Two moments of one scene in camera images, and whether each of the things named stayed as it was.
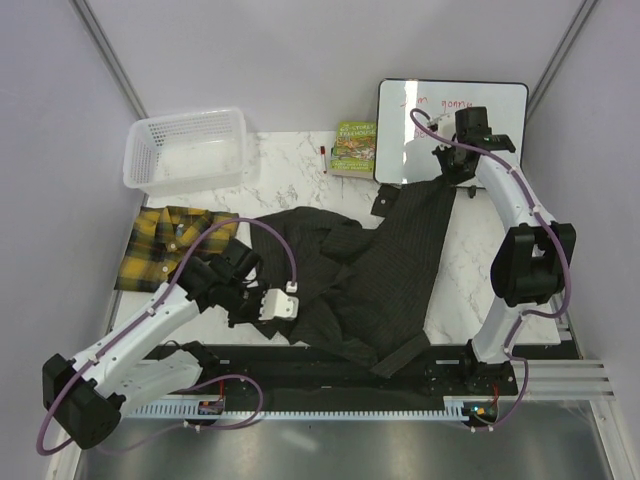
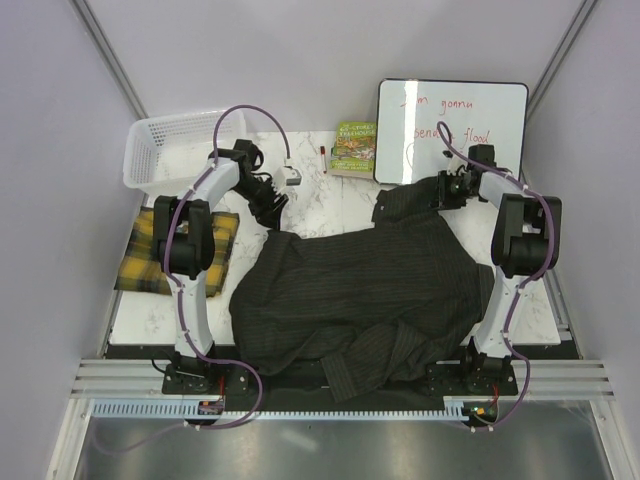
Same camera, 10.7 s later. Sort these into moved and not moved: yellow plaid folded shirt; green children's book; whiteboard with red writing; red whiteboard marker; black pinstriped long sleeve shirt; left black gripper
Moved: black pinstriped long sleeve shirt; left black gripper
Not moved: green children's book; yellow plaid folded shirt; whiteboard with red writing; red whiteboard marker
